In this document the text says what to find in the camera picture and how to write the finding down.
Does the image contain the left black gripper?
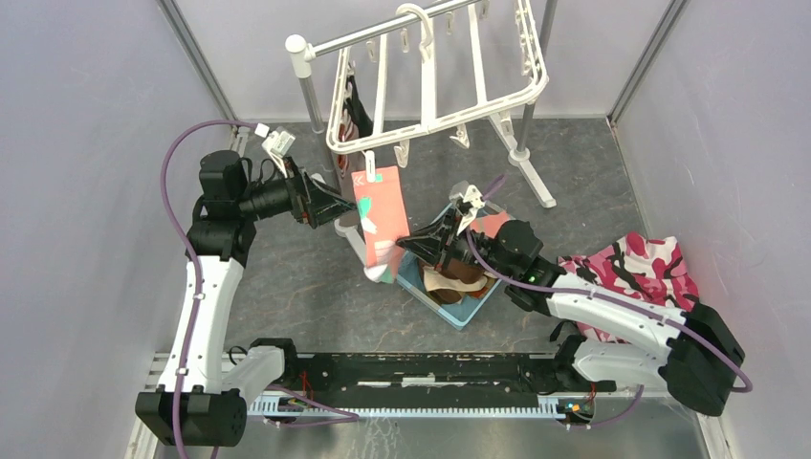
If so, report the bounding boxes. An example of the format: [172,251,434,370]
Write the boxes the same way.
[237,155,356,229]

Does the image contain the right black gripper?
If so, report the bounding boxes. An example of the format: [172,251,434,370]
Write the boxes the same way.
[397,208,515,280]

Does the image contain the salmon pink sock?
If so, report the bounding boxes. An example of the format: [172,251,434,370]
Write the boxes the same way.
[469,211,512,237]
[351,165,410,284]

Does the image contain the grey sock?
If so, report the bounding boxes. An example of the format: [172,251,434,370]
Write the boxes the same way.
[337,100,357,142]

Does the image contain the black sock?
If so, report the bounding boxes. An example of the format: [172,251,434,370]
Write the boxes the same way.
[346,76,374,138]

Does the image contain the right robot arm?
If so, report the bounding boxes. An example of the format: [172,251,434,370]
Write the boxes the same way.
[396,210,754,417]

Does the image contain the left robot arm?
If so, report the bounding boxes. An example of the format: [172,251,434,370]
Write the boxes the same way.
[135,150,357,448]

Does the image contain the light blue plastic basket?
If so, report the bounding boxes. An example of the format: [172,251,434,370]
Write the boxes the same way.
[396,251,501,331]

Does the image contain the white sock drying rack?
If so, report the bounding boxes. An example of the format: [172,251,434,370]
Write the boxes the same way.
[285,1,558,208]

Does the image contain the pink camouflage cloth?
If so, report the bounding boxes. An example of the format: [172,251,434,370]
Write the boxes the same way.
[558,231,699,311]

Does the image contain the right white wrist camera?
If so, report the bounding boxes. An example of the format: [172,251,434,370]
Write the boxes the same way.
[449,181,486,235]

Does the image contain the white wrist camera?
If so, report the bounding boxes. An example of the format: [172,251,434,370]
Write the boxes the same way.
[253,123,296,176]
[449,181,486,235]

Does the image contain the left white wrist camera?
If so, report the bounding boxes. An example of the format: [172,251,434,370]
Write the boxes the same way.
[253,123,296,176]

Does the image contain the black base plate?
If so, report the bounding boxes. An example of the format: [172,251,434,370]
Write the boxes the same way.
[275,353,617,409]

